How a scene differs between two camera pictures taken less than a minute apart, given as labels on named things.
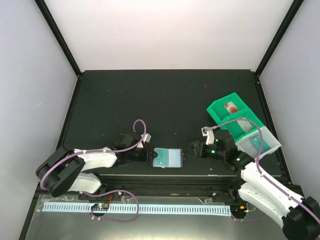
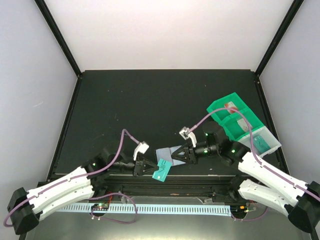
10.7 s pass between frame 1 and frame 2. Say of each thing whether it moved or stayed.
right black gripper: moved
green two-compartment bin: stayed
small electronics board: stayed
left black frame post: stayed
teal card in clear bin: stayed
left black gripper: moved
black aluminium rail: stayed
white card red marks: stayed
